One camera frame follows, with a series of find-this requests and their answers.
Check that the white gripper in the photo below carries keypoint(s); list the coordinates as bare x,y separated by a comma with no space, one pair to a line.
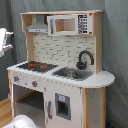
3,32

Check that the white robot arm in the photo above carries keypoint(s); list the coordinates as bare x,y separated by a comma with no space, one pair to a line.
20,121

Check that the wooden toy kitchen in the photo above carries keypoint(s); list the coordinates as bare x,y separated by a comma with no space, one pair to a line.
87,97

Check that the grey range hood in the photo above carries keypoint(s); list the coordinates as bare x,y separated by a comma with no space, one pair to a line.
38,25

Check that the black toy stovetop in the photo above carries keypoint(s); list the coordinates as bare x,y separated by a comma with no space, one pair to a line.
37,66

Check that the left red stove knob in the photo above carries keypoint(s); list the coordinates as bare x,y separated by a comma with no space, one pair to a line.
15,78

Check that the red stove knob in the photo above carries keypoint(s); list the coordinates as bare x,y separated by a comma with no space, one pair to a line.
34,83
15,78

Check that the right red stove knob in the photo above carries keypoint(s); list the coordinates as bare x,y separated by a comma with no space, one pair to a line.
34,83

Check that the white toy microwave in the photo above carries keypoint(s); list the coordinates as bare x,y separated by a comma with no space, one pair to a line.
70,24

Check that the grey toy sink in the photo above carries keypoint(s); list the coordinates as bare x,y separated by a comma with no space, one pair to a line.
73,74

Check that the black toy faucet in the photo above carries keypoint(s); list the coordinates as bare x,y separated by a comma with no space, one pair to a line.
82,64

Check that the grey ice dispenser panel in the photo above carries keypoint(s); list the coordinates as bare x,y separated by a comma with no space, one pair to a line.
62,104

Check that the grey cupboard door handle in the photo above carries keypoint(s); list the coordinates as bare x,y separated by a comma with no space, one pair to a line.
49,110

